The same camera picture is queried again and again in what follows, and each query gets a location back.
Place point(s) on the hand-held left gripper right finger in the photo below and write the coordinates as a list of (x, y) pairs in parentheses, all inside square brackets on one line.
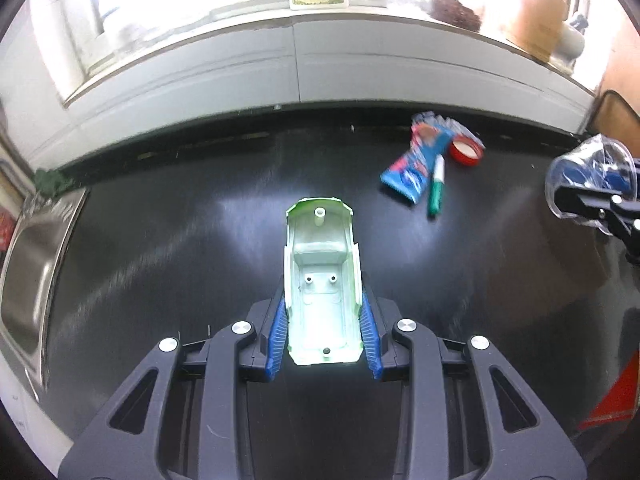
[(371, 340)]

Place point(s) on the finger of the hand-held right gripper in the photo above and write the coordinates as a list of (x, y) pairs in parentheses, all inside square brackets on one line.
[(620, 210), (612, 180)]

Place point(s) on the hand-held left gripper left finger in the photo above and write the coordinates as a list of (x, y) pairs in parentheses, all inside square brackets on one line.
[(276, 340)]

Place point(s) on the clear plastic cup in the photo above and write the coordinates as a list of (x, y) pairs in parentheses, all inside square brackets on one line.
[(575, 170)]

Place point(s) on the white green plastic shell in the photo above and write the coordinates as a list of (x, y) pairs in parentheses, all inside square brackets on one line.
[(322, 310)]

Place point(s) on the round wooden cutting board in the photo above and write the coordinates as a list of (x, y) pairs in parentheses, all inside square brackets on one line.
[(625, 70)]

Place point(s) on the white stone mortar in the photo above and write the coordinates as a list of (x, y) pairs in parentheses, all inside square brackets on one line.
[(567, 42)]

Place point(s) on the red and white lid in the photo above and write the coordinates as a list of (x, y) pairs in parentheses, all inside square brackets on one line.
[(465, 150)]

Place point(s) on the green marker pen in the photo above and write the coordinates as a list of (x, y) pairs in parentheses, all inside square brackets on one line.
[(436, 190)]

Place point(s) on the blue snack packet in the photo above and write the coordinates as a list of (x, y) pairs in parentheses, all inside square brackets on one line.
[(412, 170)]

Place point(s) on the bamboo chopstick holder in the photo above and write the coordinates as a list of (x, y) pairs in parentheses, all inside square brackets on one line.
[(537, 20)]

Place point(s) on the red plastic bag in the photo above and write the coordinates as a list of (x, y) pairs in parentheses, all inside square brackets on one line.
[(615, 400)]

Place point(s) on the brown scrub pad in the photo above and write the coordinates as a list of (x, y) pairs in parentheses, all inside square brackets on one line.
[(455, 10)]

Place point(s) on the stainless steel sink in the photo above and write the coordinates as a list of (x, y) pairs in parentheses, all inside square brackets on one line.
[(30, 270)]

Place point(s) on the green scrubbing pad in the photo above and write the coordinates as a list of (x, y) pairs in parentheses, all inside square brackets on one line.
[(50, 183)]

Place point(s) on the red patterned hanging cloth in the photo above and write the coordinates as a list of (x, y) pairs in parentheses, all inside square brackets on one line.
[(5, 225)]

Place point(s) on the white window frame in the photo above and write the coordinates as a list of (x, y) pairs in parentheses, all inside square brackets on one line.
[(60, 50)]

